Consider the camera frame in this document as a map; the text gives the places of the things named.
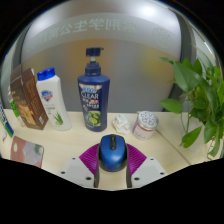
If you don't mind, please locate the blue computer mouse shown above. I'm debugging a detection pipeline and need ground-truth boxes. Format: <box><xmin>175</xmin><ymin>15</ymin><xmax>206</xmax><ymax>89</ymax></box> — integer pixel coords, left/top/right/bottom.
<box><xmin>98</xmin><ymin>133</ymin><xmax>128</xmax><ymax>173</ymax></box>

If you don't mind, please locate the pastel patterned mouse pad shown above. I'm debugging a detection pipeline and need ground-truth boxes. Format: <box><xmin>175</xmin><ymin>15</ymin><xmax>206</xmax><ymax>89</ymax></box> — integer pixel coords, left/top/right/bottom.
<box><xmin>9</xmin><ymin>135</ymin><xmax>45</xmax><ymax>169</ymax></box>

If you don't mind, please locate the small jar with white lid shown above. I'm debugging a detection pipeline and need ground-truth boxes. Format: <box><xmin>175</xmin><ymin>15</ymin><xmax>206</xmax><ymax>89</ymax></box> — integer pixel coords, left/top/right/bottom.
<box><xmin>132</xmin><ymin>110</ymin><xmax>160</xmax><ymax>141</ymax></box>

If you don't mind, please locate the brown cardboard box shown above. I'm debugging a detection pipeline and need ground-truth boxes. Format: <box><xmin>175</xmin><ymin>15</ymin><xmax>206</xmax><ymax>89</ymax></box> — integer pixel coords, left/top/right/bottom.
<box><xmin>9</xmin><ymin>68</ymin><xmax>49</xmax><ymax>131</ymax></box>

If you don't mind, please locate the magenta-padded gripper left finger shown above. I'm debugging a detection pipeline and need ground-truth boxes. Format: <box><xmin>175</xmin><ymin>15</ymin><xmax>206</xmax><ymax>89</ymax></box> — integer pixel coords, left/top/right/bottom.
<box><xmin>59</xmin><ymin>143</ymin><xmax>102</xmax><ymax>189</ymax></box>

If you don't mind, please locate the white bottle with blue cap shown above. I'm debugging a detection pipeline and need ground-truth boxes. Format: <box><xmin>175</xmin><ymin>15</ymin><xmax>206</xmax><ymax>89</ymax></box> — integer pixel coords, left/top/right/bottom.
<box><xmin>35</xmin><ymin>67</ymin><xmax>73</xmax><ymax>132</ymax></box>

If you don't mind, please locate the dark blue pump shampoo bottle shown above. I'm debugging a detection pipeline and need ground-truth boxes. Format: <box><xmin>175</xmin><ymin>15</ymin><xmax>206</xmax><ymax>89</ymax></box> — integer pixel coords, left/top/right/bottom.
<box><xmin>77</xmin><ymin>47</ymin><xmax>111</xmax><ymax>133</ymax></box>

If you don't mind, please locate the green potted plant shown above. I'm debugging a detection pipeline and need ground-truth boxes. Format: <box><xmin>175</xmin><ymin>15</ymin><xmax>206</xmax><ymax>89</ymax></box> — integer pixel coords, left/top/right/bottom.
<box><xmin>158</xmin><ymin>56</ymin><xmax>224</xmax><ymax>159</ymax></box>

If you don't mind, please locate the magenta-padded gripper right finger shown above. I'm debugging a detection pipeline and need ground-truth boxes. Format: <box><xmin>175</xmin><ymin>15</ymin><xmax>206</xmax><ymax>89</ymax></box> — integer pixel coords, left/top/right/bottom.
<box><xmin>125</xmin><ymin>143</ymin><xmax>168</xmax><ymax>189</ymax></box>

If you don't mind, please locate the crumpled white tissue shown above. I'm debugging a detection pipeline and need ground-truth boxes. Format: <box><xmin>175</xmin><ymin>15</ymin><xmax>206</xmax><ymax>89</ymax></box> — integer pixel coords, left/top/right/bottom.
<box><xmin>111</xmin><ymin>113</ymin><xmax>132</xmax><ymax>135</ymax></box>

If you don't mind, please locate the white green shuttlecock tube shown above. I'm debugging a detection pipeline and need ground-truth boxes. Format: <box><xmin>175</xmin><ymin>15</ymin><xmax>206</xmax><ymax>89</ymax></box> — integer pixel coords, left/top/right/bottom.
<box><xmin>0</xmin><ymin>96</ymin><xmax>15</xmax><ymax>138</ymax></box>

